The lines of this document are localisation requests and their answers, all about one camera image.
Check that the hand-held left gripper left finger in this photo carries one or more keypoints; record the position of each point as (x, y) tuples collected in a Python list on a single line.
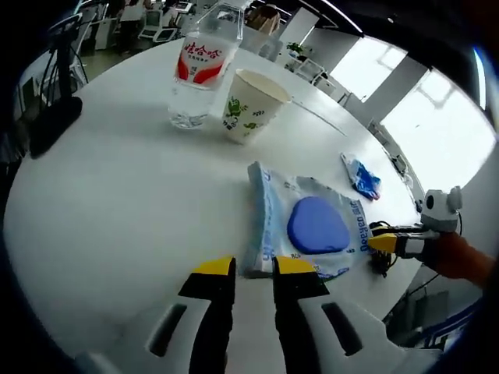
[(202, 331)]

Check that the wide bright window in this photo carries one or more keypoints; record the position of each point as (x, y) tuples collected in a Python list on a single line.
[(444, 124)]

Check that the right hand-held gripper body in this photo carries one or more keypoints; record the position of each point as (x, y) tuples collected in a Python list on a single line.
[(442, 210)]

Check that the black pouch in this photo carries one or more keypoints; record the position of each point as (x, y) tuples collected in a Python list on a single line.
[(54, 124)]

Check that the black tripod stand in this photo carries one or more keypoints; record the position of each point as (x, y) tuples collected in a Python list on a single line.
[(64, 58)]

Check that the brown cardboard box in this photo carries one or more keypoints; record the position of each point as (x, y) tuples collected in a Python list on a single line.
[(265, 17)]

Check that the light blue wet wipes packet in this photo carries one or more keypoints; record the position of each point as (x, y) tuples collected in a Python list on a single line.
[(273, 202)]

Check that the white office chair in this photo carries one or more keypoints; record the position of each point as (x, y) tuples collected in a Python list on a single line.
[(156, 25)]

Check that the green potted plant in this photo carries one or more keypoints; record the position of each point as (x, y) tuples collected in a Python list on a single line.
[(298, 48)]

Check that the white paper cup green print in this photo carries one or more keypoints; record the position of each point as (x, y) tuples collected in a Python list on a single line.
[(249, 113)]

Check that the narrow bright window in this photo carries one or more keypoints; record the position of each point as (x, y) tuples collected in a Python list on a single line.
[(366, 66)]

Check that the clear plastic water bottle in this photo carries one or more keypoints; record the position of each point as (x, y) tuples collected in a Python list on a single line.
[(202, 70)]

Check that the small blue packet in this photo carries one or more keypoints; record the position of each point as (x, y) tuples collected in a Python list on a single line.
[(360, 177)]

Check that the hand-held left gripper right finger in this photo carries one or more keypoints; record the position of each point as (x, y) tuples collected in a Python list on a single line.
[(312, 331)]

